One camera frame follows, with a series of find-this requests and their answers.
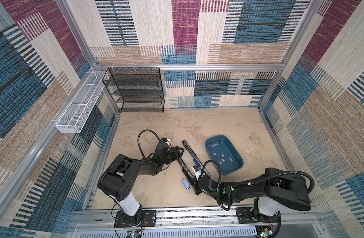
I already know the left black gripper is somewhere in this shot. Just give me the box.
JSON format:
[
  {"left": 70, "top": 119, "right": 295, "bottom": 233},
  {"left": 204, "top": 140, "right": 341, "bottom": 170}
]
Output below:
[{"left": 161, "top": 146, "right": 184, "bottom": 166}]

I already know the black stapler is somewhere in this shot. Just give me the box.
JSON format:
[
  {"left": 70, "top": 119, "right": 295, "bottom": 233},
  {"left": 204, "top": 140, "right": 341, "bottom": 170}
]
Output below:
[{"left": 177, "top": 158, "right": 196, "bottom": 186}]

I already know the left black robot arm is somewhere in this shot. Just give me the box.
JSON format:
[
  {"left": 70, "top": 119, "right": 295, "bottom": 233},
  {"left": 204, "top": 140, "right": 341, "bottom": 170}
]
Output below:
[{"left": 97, "top": 130, "right": 184, "bottom": 224}]

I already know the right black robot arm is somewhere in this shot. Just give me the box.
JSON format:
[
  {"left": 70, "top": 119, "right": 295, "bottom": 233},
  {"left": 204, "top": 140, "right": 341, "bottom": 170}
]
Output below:
[{"left": 194, "top": 160, "right": 315, "bottom": 217}]

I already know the teal plastic tray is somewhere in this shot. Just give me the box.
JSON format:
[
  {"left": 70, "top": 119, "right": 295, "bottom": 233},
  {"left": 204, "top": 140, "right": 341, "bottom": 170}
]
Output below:
[{"left": 205, "top": 135, "right": 244, "bottom": 176}]

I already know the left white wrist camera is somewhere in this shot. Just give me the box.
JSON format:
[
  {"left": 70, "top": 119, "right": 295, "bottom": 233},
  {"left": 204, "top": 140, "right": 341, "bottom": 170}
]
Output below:
[{"left": 161, "top": 137, "right": 172, "bottom": 148}]

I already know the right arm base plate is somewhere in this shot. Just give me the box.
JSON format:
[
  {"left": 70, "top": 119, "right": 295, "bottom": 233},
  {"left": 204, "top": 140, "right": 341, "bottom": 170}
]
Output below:
[{"left": 236, "top": 207, "right": 279, "bottom": 224}]

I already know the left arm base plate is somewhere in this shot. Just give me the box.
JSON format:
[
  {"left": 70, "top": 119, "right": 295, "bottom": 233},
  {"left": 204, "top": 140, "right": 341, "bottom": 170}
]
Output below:
[{"left": 114, "top": 210, "right": 157, "bottom": 228}]

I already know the black wire mesh shelf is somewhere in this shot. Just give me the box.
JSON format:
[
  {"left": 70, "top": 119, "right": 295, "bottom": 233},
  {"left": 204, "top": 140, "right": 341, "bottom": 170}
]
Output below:
[{"left": 102, "top": 67, "right": 165, "bottom": 113}]

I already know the aluminium mounting rail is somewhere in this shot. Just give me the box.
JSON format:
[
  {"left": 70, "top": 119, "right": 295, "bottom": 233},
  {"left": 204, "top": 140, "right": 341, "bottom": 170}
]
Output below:
[{"left": 66, "top": 204, "right": 330, "bottom": 238}]

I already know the white wire mesh basket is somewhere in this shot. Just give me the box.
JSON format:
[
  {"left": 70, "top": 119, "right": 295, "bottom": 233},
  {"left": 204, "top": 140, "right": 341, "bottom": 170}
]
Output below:
[{"left": 56, "top": 70, "right": 105, "bottom": 133}]

